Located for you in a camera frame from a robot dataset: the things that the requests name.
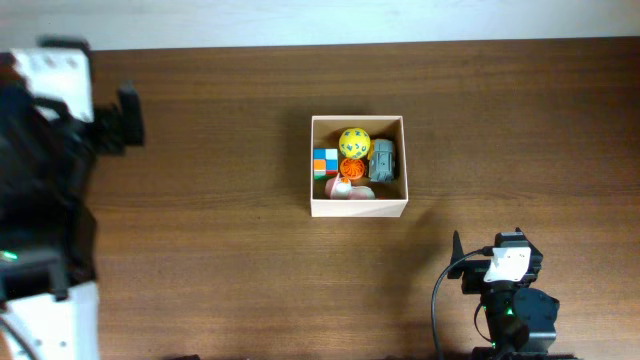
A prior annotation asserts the pink white toy duck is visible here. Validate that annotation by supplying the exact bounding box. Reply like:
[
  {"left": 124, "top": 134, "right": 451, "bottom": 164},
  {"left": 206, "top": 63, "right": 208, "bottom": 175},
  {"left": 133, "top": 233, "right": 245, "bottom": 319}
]
[{"left": 325, "top": 175, "right": 376, "bottom": 200}]

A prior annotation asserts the yellow ball with blue letters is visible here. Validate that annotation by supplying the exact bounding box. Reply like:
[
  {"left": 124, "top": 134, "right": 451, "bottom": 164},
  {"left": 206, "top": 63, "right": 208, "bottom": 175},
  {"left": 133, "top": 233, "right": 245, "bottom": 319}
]
[{"left": 339, "top": 128, "right": 371, "bottom": 159}]

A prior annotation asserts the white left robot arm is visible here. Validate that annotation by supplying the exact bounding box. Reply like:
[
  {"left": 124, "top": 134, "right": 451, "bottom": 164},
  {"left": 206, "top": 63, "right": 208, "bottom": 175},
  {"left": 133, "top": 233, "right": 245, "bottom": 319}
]
[{"left": 1, "top": 42, "right": 145, "bottom": 359}]

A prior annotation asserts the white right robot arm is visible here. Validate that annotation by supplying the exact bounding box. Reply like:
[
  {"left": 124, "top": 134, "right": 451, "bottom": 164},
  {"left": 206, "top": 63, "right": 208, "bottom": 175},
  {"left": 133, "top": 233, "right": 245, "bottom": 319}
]
[{"left": 447, "top": 228, "right": 560, "bottom": 359}]

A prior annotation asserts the white cardboard box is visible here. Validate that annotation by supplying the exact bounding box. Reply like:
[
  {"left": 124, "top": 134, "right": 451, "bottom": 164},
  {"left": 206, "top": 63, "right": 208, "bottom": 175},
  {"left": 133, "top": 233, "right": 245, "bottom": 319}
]
[{"left": 309, "top": 115, "right": 409, "bottom": 217}]

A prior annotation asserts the yellow grey toy truck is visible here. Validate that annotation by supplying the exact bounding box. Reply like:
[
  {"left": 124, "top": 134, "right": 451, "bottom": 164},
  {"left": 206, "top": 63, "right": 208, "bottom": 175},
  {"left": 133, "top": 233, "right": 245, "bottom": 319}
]
[{"left": 368, "top": 139, "right": 395, "bottom": 183}]

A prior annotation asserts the multicoloured puzzle cube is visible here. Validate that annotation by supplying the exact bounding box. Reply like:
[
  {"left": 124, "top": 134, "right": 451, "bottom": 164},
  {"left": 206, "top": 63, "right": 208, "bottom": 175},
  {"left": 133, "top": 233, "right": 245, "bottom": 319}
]
[{"left": 313, "top": 148, "right": 339, "bottom": 179}]

